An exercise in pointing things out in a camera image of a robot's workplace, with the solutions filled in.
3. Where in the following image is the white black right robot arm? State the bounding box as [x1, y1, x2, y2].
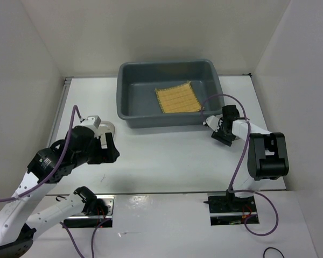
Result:
[203, 105, 289, 211]

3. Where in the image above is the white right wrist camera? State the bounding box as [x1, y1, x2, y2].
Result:
[202, 115, 222, 132]

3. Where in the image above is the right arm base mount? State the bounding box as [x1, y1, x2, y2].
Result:
[203, 192, 259, 226]

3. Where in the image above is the aluminium table edge rail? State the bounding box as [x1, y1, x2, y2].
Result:
[48, 76, 72, 146]

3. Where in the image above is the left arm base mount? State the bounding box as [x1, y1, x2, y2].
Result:
[63, 195, 115, 228]

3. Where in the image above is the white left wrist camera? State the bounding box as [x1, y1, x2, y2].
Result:
[80, 116, 107, 147]

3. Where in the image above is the yellow woven placemat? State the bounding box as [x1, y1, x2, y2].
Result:
[155, 81, 201, 113]

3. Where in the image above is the black cable loop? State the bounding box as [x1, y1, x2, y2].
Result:
[263, 247, 285, 258]

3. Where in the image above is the left clear glass plate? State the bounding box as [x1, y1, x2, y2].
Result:
[99, 120, 115, 139]

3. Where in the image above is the grey plastic bin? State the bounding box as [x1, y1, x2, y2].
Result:
[116, 59, 224, 128]

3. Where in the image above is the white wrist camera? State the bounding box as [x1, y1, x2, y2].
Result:
[202, 115, 222, 132]
[80, 116, 107, 147]

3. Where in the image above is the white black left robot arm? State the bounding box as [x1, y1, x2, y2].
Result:
[0, 126, 120, 257]

